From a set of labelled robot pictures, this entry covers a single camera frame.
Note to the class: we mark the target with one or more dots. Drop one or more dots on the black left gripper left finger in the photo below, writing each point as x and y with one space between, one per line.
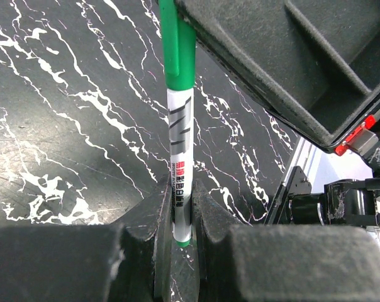
126 260

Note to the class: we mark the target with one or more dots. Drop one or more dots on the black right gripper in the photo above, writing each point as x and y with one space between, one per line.
315 65

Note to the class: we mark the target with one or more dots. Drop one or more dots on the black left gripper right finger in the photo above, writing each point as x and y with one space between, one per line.
239 262

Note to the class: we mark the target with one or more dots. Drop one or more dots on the white pen with green end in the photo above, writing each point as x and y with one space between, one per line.
181 139

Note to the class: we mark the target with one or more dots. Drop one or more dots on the green pen cap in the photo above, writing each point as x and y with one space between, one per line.
179 48

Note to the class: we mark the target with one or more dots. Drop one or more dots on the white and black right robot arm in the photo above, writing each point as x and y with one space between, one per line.
378 157

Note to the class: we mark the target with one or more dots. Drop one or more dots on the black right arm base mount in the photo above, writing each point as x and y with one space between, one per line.
344 202

